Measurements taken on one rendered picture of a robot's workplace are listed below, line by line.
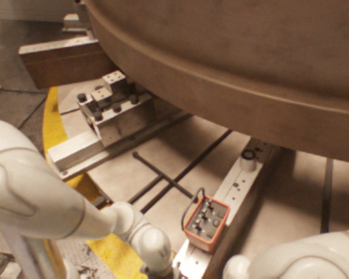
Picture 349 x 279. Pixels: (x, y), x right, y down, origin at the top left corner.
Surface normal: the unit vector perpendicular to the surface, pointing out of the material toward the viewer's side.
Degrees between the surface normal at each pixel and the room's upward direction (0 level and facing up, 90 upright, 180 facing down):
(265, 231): 0
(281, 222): 0
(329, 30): 90
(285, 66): 62
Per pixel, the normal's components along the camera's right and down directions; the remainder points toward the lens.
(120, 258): -0.08, -0.70
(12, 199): 0.65, 0.16
